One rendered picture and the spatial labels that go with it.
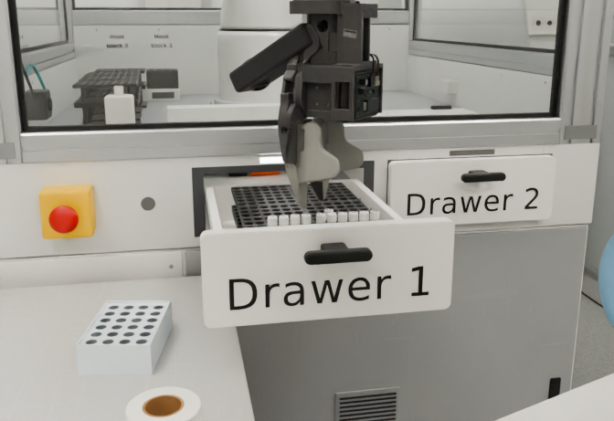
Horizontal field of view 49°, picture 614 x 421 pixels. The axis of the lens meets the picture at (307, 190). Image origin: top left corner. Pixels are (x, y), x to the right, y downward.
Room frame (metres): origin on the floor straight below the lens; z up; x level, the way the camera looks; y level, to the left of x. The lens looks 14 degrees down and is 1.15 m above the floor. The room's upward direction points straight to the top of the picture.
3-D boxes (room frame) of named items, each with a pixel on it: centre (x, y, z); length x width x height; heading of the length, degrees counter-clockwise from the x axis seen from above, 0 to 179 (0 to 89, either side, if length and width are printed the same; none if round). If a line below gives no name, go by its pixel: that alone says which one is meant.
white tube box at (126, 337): (0.75, 0.22, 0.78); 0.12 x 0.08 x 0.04; 0
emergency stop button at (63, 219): (0.93, 0.35, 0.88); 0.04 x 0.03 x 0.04; 101
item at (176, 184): (1.52, 0.08, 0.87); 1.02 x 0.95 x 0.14; 101
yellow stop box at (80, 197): (0.96, 0.35, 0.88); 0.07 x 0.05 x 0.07; 101
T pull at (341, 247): (0.70, -0.03, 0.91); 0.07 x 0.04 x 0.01; 101
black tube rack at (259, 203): (0.92, 0.01, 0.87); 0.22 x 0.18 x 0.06; 11
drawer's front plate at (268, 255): (0.73, -0.03, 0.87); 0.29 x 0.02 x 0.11; 101
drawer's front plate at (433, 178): (1.10, -0.28, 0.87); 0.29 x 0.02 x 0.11; 101
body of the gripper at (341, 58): (0.70, -0.02, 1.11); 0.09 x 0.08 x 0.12; 60
